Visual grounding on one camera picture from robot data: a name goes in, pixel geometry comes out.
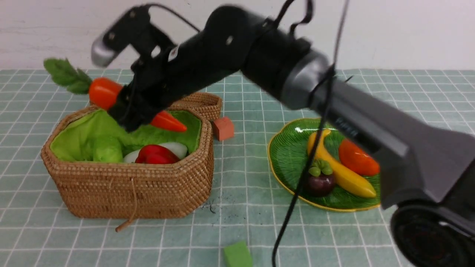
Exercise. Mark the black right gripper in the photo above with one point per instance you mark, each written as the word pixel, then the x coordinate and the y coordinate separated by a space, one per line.
pixel 144 100

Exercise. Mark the orange carrot with leaves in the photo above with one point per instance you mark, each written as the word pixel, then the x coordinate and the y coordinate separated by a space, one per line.
pixel 102 91

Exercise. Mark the white radish with leaves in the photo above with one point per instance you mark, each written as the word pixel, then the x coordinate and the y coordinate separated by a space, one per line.
pixel 178 149

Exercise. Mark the red bell pepper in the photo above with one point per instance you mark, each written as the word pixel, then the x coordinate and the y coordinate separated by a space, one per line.
pixel 156 154

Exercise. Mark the light green chayote gourd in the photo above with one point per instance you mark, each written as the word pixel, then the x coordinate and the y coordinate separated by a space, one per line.
pixel 107 149

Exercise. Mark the dark purple mangosteen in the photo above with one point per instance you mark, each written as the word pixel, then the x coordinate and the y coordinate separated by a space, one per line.
pixel 321 180

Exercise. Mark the orange persimmon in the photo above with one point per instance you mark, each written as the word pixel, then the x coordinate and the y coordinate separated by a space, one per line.
pixel 357 160

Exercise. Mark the yellow banana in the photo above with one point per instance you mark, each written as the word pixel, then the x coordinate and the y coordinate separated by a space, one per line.
pixel 345 178

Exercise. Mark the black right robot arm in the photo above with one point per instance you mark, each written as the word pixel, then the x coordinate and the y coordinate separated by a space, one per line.
pixel 428 172

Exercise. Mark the woven wicker basket lid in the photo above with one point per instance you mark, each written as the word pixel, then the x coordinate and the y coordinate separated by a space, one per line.
pixel 206 104

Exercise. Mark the orange foam cube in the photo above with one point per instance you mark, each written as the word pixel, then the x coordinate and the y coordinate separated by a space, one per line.
pixel 223 128

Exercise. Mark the woven wicker basket green lining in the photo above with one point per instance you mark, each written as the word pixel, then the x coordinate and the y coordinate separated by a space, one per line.
pixel 127 190

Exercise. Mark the green glass leaf plate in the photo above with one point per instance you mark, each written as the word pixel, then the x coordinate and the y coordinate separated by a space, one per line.
pixel 287 154

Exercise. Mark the green foam cube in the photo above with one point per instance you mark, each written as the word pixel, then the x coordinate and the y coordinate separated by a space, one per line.
pixel 237 255

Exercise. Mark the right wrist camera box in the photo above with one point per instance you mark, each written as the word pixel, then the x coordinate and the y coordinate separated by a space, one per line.
pixel 133 28

